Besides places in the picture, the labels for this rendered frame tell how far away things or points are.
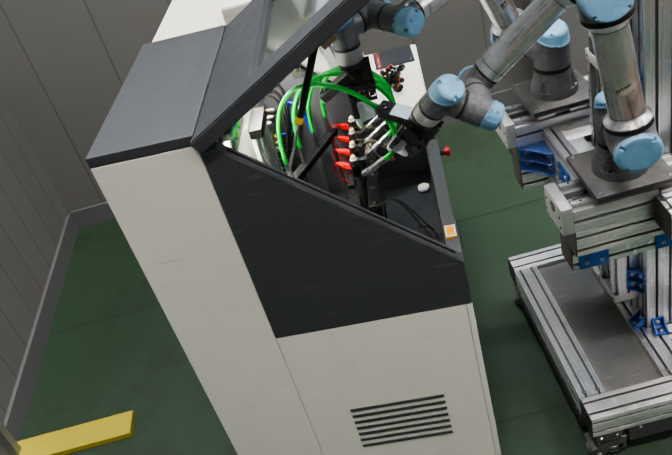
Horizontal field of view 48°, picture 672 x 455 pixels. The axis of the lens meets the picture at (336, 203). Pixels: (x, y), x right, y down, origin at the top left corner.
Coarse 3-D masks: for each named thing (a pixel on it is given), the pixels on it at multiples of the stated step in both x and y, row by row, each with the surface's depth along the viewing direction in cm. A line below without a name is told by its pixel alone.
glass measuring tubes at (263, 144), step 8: (256, 112) 230; (264, 112) 231; (256, 120) 226; (264, 120) 228; (256, 128) 222; (264, 128) 226; (256, 136) 222; (264, 136) 228; (256, 144) 224; (264, 144) 226; (272, 144) 238; (256, 152) 226; (264, 152) 227; (272, 152) 235; (264, 160) 230; (272, 160) 233; (280, 168) 243
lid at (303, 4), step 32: (256, 0) 229; (288, 0) 206; (320, 0) 181; (352, 0) 160; (224, 32) 234; (256, 32) 202; (288, 32) 185; (320, 32) 164; (224, 64) 206; (256, 64) 188; (288, 64) 169; (224, 96) 184; (256, 96) 173; (224, 128) 178
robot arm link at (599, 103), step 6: (600, 96) 195; (594, 102) 197; (600, 102) 193; (600, 108) 194; (606, 108) 192; (600, 114) 195; (600, 120) 194; (600, 126) 194; (600, 132) 198; (600, 138) 200
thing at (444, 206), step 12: (432, 144) 256; (432, 156) 250; (432, 168) 244; (432, 180) 239; (444, 180) 237; (444, 192) 232; (444, 204) 227; (444, 216) 222; (456, 228) 217; (444, 240) 214; (456, 240) 212
